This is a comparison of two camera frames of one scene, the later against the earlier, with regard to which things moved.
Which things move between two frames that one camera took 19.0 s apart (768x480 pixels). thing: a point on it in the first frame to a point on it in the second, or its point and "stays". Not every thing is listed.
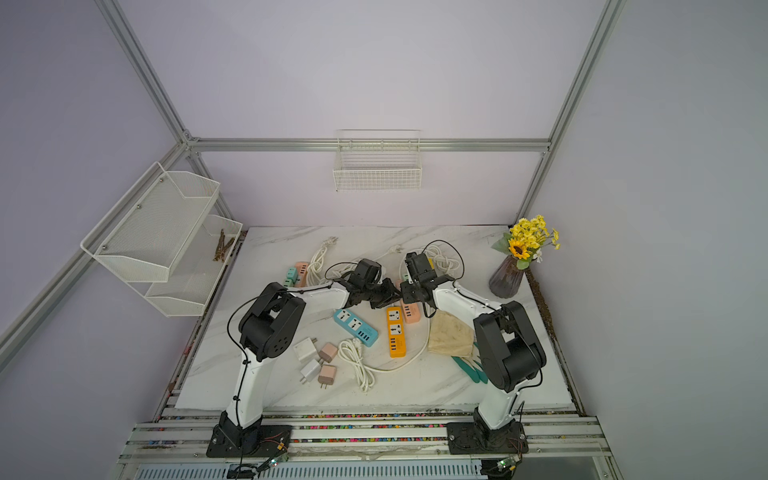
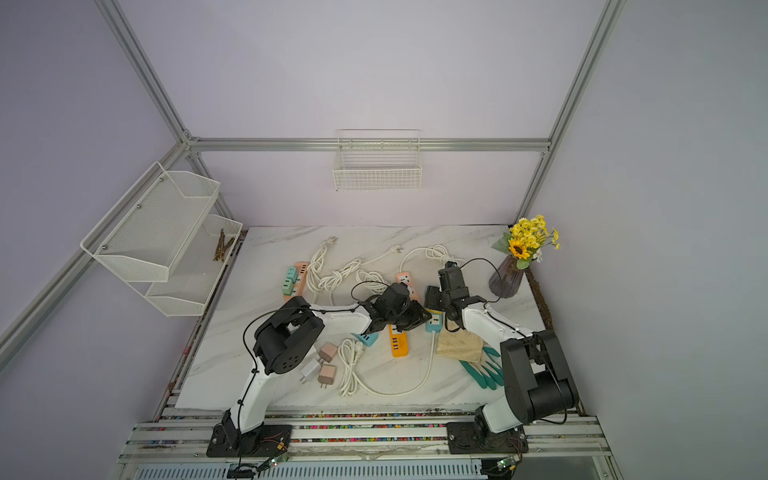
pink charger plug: x=328 y=352 stays
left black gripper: x=390 y=294 to x=417 y=318
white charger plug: x=310 y=371 stays
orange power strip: x=396 y=332 stays
